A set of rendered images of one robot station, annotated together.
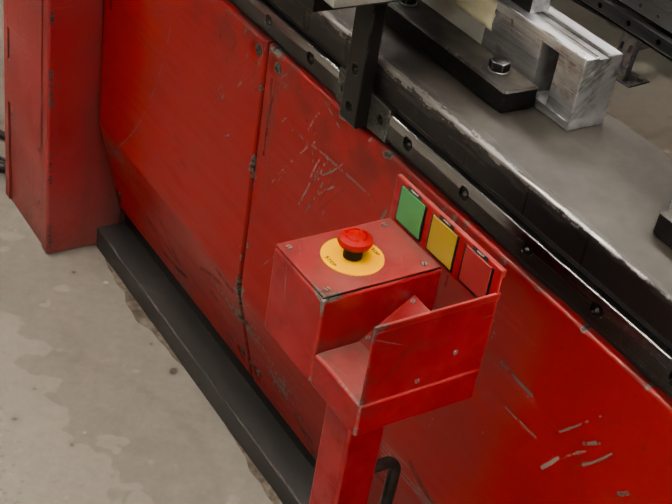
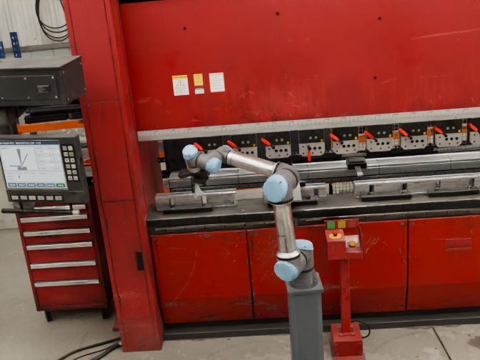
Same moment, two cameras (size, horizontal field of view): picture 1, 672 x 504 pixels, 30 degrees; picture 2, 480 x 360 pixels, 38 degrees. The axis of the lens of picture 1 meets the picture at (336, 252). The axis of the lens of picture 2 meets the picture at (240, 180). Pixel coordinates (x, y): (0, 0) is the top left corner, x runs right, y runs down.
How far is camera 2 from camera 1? 3.28 m
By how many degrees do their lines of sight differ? 45
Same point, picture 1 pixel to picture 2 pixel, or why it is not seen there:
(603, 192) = (347, 202)
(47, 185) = (158, 327)
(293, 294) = (336, 246)
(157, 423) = (246, 346)
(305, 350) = (343, 253)
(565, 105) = (323, 196)
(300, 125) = (266, 239)
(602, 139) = (331, 198)
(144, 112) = (188, 281)
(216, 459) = (266, 340)
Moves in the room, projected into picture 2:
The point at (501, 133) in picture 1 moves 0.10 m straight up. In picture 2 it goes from (323, 206) to (323, 191)
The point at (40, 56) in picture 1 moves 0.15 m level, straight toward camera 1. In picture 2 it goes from (146, 291) to (168, 293)
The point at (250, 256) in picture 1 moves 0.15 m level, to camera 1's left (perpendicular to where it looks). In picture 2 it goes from (254, 282) to (239, 293)
